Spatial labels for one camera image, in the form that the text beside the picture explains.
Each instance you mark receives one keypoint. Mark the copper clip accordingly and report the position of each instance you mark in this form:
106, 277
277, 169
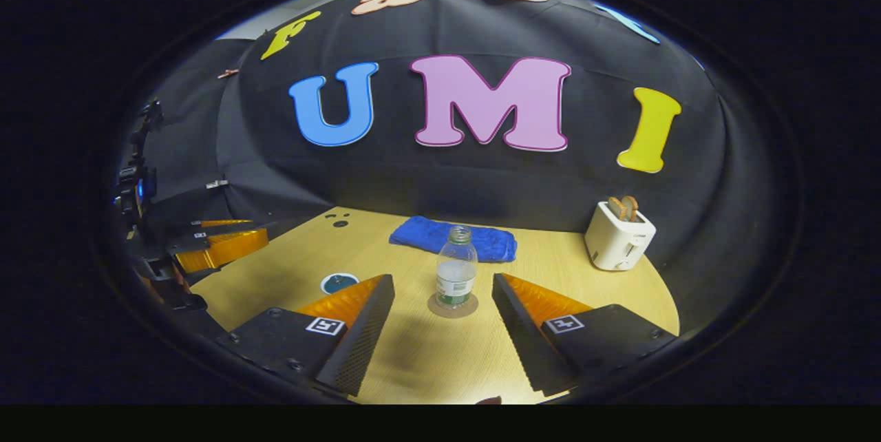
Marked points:
228, 73

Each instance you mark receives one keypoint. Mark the blue towel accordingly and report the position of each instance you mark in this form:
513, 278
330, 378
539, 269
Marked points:
423, 235

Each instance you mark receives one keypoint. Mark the black backdrop cloth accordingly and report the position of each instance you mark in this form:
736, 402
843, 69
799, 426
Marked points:
482, 180

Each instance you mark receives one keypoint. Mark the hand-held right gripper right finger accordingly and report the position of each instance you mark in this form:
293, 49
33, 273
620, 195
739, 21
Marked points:
526, 339

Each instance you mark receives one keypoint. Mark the white teacup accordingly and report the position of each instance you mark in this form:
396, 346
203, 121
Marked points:
323, 284

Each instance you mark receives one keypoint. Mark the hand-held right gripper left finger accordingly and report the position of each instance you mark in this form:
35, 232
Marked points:
365, 339

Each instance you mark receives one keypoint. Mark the clear plastic water bottle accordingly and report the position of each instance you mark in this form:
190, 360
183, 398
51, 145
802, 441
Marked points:
456, 270

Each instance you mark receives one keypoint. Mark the white toaster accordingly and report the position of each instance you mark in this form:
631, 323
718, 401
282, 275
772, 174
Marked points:
616, 246

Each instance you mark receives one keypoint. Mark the toasted bread slice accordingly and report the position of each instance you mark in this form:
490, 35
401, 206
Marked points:
615, 208
631, 207

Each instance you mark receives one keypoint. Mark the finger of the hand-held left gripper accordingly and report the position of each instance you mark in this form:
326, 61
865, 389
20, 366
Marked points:
227, 223
220, 250

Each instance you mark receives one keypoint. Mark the round brown coaster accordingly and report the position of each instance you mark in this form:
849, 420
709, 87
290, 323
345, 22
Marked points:
440, 310

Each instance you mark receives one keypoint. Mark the white clip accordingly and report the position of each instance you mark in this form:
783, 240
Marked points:
217, 184

